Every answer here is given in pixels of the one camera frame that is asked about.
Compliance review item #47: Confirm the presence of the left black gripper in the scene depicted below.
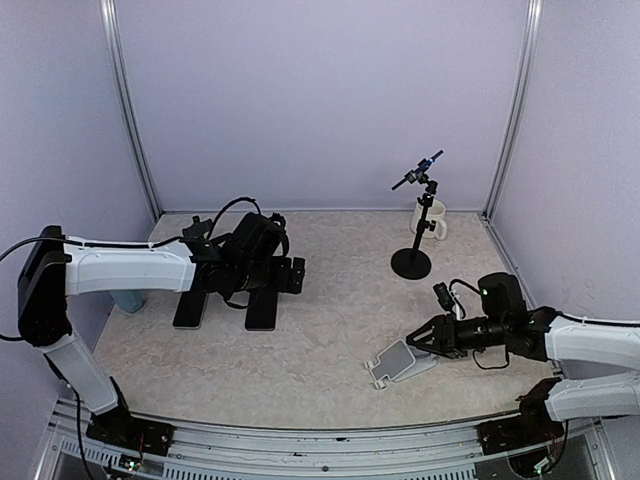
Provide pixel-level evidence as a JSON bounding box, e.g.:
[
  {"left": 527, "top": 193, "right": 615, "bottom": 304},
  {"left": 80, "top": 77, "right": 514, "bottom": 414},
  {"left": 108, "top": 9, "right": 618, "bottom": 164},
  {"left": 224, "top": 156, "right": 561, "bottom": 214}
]
[{"left": 234, "top": 256, "right": 305, "bottom": 294}]

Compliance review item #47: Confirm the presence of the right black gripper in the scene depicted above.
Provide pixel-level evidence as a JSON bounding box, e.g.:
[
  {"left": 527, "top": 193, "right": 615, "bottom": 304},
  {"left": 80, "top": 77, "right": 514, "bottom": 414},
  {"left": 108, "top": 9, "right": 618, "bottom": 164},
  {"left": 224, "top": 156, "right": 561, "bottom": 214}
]
[{"left": 406, "top": 313, "right": 509, "bottom": 359}]

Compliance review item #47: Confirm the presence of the white wedge phone stand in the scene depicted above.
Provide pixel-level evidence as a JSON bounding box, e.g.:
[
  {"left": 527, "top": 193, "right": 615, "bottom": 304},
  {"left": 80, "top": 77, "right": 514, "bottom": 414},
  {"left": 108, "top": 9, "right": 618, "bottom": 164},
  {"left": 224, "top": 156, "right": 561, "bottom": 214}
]
[{"left": 364, "top": 339, "right": 438, "bottom": 390}]

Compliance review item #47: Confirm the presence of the black phone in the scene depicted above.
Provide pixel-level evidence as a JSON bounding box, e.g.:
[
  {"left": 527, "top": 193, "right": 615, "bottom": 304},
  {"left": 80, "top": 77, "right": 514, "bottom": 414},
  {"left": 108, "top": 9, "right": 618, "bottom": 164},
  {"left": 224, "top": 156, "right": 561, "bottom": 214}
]
[
  {"left": 172, "top": 292, "right": 208, "bottom": 330},
  {"left": 245, "top": 288, "right": 278, "bottom": 332}
]

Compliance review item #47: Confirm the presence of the black round-base phone stand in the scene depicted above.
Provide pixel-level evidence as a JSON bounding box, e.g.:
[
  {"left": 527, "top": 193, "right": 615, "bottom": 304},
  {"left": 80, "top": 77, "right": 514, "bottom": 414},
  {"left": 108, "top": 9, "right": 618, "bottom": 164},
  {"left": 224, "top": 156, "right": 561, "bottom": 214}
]
[{"left": 182, "top": 215, "right": 213, "bottom": 240}]

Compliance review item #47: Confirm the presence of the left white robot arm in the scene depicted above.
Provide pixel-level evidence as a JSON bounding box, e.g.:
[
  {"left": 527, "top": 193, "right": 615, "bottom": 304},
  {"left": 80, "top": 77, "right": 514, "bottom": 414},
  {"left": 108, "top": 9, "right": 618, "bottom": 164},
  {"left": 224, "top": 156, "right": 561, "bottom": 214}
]
[{"left": 18, "top": 213, "right": 305, "bottom": 445}]

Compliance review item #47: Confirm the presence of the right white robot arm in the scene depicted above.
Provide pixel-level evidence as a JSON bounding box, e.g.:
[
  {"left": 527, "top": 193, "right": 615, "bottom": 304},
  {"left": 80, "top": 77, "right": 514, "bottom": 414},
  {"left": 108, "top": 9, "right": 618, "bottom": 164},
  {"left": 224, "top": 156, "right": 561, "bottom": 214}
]
[{"left": 406, "top": 272, "right": 639, "bottom": 444}]

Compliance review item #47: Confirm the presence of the black tripod clamp stand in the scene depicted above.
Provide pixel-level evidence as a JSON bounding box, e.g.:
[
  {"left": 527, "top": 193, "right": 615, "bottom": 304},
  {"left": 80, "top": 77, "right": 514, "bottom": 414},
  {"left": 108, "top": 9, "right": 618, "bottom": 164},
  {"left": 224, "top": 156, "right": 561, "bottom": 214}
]
[{"left": 390, "top": 150, "right": 444, "bottom": 280}]

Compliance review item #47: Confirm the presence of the white mug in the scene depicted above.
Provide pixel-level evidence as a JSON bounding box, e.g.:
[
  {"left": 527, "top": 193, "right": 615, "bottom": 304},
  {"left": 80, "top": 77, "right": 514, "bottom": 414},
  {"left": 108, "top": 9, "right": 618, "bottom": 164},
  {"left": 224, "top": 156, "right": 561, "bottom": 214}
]
[{"left": 410, "top": 200, "right": 448, "bottom": 240}]

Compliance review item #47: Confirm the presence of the light blue mug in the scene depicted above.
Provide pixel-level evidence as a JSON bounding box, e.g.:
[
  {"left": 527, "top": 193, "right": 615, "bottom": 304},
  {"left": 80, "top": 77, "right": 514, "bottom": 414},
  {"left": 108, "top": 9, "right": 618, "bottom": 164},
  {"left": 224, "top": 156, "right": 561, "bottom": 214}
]
[{"left": 111, "top": 291, "right": 146, "bottom": 314}]

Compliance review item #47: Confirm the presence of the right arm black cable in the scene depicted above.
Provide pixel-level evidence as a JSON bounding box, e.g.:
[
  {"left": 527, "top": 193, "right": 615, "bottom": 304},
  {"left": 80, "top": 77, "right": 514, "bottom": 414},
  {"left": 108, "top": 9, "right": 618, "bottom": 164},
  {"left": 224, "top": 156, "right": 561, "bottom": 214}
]
[{"left": 449, "top": 278, "right": 640, "bottom": 371}]

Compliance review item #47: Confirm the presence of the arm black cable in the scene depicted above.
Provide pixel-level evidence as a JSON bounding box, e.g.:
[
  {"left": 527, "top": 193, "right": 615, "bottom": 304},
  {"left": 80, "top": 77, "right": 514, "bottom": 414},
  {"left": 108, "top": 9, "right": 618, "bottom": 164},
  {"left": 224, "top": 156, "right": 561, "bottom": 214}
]
[
  {"left": 0, "top": 196, "right": 291, "bottom": 341},
  {"left": 449, "top": 278, "right": 640, "bottom": 371}
]

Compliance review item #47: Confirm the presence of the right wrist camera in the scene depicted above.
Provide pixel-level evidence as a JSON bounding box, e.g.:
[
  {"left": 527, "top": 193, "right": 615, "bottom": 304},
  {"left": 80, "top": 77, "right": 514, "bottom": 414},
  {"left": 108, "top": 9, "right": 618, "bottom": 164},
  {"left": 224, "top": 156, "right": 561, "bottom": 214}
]
[{"left": 433, "top": 282, "right": 466, "bottom": 320}]

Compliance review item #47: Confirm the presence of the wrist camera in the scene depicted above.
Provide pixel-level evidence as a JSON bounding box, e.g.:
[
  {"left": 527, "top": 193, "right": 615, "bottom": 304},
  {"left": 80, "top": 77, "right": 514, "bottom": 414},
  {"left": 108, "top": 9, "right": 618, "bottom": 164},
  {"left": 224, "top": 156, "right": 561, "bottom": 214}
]
[
  {"left": 433, "top": 282, "right": 466, "bottom": 320},
  {"left": 269, "top": 212, "right": 286, "bottom": 236}
]

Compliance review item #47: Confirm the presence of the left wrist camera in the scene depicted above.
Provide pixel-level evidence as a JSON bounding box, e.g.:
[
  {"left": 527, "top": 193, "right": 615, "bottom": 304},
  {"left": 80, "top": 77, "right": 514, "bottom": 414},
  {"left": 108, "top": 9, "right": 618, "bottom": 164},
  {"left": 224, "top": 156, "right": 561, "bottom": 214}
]
[{"left": 269, "top": 212, "right": 286, "bottom": 236}]

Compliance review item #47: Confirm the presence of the front aluminium rail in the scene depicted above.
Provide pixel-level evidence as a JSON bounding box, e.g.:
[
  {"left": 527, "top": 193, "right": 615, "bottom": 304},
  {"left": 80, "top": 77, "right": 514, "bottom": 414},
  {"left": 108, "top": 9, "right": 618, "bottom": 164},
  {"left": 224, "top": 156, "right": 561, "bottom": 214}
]
[{"left": 47, "top": 394, "right": 614, "bottom": 480}]

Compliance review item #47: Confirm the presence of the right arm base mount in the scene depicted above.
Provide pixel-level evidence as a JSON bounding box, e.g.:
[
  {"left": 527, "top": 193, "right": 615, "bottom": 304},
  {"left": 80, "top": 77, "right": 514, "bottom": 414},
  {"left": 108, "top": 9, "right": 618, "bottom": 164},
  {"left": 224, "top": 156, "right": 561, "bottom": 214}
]
[{"left": 477, "top": 415, "right": 565, "bottom": 455}]

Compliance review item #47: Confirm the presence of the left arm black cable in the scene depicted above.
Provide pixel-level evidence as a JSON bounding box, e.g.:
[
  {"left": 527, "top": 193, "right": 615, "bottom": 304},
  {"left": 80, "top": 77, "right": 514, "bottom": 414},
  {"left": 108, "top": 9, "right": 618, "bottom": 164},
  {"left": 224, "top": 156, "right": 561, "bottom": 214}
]
[{"left": 0, "top": 196, "right": 291, "bottom": 341}]

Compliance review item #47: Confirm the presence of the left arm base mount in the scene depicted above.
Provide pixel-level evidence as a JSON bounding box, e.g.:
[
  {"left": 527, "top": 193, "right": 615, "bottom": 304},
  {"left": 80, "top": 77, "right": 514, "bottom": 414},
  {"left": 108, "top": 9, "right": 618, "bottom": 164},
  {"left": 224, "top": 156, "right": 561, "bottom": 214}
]
[{"left": 86, "top": 415, "right": 175, "bottom": 457}]

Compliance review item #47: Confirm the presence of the left aluminium frame post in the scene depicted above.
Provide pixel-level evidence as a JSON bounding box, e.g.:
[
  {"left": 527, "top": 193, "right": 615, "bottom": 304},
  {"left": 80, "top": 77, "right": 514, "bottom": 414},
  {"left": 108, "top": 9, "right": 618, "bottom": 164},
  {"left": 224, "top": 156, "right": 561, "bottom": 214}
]
[{"left": 100, "top": 0, "right": 163, "bottom": 221}]

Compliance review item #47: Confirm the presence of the aluminium frame post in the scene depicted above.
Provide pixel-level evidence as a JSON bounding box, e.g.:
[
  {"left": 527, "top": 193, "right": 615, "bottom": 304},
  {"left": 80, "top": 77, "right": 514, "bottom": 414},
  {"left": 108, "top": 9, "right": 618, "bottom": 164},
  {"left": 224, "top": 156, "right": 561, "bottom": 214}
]
[
  {"left": 482, "top": 0, "right": 544, "bottom": 223},
  {"left": 100, "top": 0, "right": 163, "bottom": 221}
]

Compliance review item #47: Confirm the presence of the right aluminium frame post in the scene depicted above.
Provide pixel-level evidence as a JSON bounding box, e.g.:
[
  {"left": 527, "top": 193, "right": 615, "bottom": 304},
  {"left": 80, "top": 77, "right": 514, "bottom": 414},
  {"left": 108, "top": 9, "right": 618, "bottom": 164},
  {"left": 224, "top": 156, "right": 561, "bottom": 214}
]
[{"left": 482, "top": 0, "right": 544, "bottom": 223}]

